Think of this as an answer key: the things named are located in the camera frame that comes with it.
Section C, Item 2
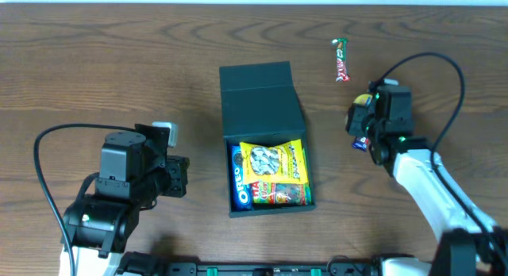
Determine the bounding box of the yellow round candy tub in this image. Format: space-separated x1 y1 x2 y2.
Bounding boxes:
344 94 372 124

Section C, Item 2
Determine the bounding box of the purple Dairy Milk bar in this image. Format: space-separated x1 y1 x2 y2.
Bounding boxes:
352 136 370 152

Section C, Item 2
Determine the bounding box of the red striped candy pack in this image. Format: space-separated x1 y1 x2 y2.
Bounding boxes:
332 38 351 82

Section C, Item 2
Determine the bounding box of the blue Oreo cookie pack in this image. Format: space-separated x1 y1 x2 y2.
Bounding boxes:
230 145 253 211

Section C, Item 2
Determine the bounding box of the yellow Hacks candy bag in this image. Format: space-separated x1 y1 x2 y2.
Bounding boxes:
240 140 309 185

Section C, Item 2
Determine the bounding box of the green Haribo gummy bag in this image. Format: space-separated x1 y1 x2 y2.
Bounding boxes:
249 149 312 206

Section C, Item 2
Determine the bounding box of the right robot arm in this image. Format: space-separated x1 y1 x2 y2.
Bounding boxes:
346 79 507 275

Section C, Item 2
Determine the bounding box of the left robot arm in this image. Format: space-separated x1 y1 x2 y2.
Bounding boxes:
64 121 189 257

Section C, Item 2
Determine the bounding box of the left black cable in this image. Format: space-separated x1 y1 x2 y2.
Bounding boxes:
33 123 136 276

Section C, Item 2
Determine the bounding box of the black cable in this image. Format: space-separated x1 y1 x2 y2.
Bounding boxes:
372 52 508 269
33 123 136 276

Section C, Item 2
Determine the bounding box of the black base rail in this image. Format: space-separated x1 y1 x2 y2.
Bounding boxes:
158 254 433 276

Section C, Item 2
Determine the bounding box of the right black cable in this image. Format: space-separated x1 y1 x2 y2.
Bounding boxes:
372 52 508 269

